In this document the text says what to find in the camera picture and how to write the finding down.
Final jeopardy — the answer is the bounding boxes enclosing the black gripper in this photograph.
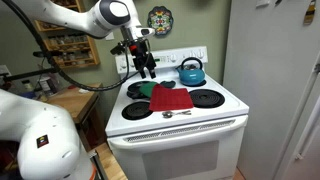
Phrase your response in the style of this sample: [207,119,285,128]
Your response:
[128,39,158,80]

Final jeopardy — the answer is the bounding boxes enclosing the red terry cloth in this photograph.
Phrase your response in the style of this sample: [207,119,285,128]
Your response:
[148,84,195,112]

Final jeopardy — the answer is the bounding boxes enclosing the silver metal spoon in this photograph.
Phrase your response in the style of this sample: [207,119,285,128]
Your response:
[162,109,193,119]

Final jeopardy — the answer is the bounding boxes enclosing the black frying pan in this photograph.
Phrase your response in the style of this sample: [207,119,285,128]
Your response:
[126,80,154,100]

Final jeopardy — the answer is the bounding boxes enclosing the wooden spice rack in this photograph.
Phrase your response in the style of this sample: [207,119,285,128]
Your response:
[33,0,101,69]

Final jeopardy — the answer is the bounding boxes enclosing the large black coil burner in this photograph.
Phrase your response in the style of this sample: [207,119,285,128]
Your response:
[188,88,226,109]

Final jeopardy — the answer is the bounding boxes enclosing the wooden side table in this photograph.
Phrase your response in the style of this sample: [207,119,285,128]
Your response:
[46,83,104,151]

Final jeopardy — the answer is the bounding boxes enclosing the white electric stove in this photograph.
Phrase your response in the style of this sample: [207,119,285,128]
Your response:
[104,45,250,180]

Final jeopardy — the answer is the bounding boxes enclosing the wooden platform board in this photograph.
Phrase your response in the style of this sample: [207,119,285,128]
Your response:
[94,143,128,180]

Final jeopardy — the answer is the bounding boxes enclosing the white refrigerator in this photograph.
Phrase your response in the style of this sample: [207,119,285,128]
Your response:
[222,0,320,180]

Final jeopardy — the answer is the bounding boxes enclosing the white fridge paper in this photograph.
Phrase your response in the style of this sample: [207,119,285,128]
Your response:
[255,0,271,8]

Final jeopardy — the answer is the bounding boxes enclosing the colourful fridge flyer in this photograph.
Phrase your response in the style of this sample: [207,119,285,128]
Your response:
[303,0,317,26]

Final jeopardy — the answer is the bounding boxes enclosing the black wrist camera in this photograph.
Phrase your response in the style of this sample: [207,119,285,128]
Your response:
[110,42,127,56]

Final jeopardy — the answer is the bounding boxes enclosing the blue kettle with black handle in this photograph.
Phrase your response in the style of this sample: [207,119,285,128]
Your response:
[175,56,207,87]

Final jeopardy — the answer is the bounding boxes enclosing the colourful decorative wall plate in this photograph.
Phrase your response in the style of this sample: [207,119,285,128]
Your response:
[147,5,175,37]

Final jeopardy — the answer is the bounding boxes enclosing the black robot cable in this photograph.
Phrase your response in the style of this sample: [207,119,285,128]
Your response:
[1,0,153,92]

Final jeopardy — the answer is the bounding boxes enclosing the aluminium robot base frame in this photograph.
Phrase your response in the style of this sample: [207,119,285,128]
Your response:
[88,149,108,180]

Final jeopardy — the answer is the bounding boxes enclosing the black camera stand bar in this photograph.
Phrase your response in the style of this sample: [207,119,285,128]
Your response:
[0,49,59,83]

